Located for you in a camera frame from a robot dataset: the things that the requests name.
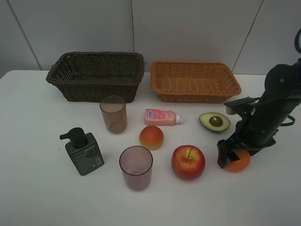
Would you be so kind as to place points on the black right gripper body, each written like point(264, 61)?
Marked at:
point(254, 134)

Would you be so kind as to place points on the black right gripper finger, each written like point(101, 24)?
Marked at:
point(232, 156)
point(224, 146)

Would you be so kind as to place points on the orange tangerine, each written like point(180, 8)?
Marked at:
point(241, 164)

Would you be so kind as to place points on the halved avocado with pit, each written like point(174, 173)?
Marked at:
point(215, 122)

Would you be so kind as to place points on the red apple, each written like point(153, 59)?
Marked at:
point(188, 162)

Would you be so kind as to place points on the orange yellow peach fruit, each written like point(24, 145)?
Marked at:
point(151, 137)

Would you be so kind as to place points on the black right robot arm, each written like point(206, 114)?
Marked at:
point(262, 116)

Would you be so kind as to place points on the pink small bottle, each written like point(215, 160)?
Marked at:
point(157, 117)

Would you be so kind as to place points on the light orange wicker basket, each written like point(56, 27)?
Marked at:
point(193, 82)

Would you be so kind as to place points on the pink translucent plastic cup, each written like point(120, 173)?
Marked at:
point(136, 164)

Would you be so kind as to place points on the brown translucent plastic cup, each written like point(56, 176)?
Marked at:
point(114, 114)

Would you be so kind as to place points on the dark green pump bottle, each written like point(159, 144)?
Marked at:
point(83, 150)

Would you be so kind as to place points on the dark brown wicker basket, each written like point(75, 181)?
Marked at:
point(93, 76)

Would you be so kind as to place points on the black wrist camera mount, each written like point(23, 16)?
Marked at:
point(242, 107)

